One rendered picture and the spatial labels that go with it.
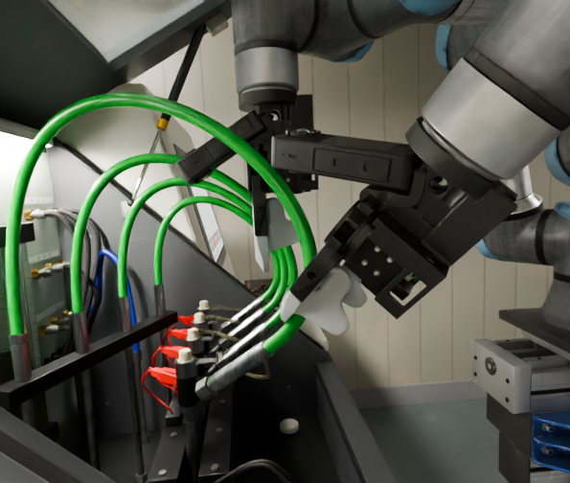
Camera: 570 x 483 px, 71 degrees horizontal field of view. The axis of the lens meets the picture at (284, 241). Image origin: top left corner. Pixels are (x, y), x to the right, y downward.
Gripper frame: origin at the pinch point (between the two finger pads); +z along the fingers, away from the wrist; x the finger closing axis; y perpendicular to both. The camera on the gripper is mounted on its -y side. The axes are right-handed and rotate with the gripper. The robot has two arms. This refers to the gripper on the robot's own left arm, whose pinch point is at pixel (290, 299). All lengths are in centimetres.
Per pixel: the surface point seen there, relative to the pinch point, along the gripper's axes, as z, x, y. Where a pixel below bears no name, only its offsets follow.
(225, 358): 24.4, 8.4, -2.2
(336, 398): 28.7, 22.3, 16.3
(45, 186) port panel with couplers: 31, 12, -49
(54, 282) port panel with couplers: 43, 8, -36
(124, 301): 30.6, 7.1, -20.9
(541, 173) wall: 7, 246, 52
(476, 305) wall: 80, 207, 77
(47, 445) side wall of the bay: -2.7, -23.0, -3.2
